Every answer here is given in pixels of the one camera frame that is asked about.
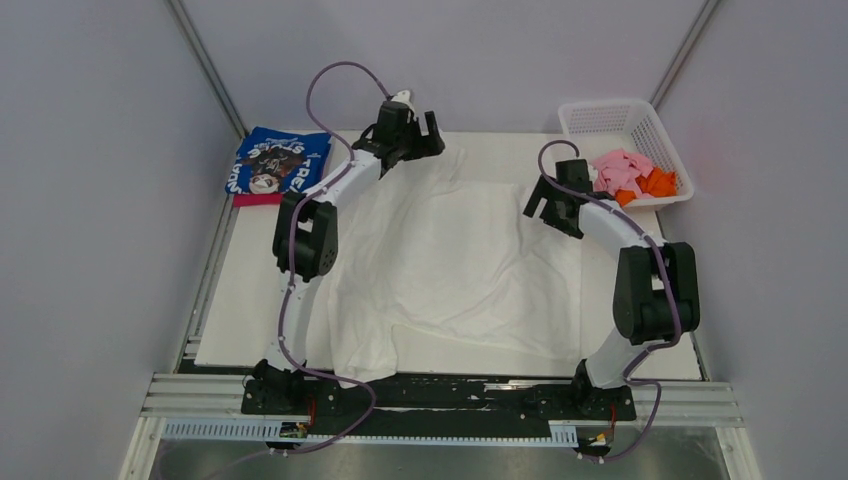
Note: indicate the white printed t shirt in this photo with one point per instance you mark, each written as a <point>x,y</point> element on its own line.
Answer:
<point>456,259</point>

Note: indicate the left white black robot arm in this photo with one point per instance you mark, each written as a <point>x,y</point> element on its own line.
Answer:
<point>306,246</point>

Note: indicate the white plastic basket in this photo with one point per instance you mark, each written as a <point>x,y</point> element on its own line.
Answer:
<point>633,126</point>

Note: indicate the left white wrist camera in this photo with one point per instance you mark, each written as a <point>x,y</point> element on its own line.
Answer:
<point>404,96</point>

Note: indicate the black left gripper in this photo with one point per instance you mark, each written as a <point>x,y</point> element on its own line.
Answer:
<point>425,145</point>

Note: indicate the light pink crumpled shirt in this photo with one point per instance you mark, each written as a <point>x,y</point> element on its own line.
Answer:
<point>619,170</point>

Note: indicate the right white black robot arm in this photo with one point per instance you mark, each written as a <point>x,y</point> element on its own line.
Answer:
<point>655,296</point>

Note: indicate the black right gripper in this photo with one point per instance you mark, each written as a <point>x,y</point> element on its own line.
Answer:
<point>544,190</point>

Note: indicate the aluminium frame rail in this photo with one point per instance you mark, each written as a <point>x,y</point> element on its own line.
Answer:
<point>206,396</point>

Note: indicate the folded blue printed t shirt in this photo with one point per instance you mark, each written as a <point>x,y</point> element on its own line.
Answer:
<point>269,162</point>

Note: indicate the orange crumpled shirt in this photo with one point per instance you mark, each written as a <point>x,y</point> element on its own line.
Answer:
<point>657,184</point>

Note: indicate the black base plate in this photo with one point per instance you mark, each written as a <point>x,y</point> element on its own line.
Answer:
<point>430,405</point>

